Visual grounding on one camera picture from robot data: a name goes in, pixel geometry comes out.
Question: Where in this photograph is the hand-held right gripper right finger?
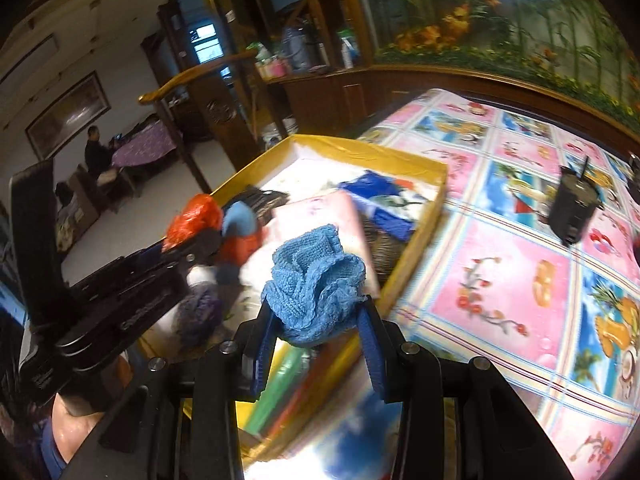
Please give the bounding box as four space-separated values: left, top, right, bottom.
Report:
356 295 573 480

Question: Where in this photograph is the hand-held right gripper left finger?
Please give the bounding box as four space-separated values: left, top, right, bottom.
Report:
62 305 277 480

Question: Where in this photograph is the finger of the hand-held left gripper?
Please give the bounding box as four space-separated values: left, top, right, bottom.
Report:
161 233 224 277

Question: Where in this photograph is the orange and blue candy wrapper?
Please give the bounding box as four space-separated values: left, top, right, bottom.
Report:
162 192 224 253

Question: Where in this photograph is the orange mesh blue cloth bundle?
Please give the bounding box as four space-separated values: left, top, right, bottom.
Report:
220 201 264 286

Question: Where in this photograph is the blue knit cloth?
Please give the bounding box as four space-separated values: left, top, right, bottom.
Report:
261 224 368 347

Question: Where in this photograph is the black snack packet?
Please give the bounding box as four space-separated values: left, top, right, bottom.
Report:
227 185 291 222

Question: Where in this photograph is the grey striped cloth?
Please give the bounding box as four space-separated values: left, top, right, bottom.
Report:
362 220 416 279

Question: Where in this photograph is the pink packet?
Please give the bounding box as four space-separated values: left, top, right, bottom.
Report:
272 191 368 261

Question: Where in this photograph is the blue white carton pack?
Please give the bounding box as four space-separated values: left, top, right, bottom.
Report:
345 170 426 239

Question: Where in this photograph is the gold-rimmed white box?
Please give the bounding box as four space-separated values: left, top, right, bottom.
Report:
135 133 449 466

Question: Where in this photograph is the person's left forearm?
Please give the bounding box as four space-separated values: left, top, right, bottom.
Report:
40 420 69 480

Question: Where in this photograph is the person's left hand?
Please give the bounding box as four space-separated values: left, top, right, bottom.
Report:
51 355 134 466

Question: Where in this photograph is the table with purple cloth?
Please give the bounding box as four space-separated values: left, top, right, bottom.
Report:
110 120 179 171

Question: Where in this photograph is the white bucket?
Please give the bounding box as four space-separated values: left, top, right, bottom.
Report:
262 117 296 154

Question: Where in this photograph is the printed plastic tablecloth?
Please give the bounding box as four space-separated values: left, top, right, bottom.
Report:
240 87 640 480

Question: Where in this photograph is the wooden chair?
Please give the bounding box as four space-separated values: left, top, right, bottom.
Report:
138 50 281 196

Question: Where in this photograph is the pink box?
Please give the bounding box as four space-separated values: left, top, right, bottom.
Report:
255 57 291 81

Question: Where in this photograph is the dark wooden cabinet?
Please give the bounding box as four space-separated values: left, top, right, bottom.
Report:
142 0 640 161

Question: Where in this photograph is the blue thermos jug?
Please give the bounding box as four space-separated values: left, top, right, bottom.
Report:
282 20 319 74

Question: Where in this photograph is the black motor with shaft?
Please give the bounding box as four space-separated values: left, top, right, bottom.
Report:
547 156 604 247

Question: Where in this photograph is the flower painted glass panel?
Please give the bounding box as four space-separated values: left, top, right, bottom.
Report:
350 0 640 122

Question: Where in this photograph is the framed wall picture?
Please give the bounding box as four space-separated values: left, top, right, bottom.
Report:
25 71 111 161

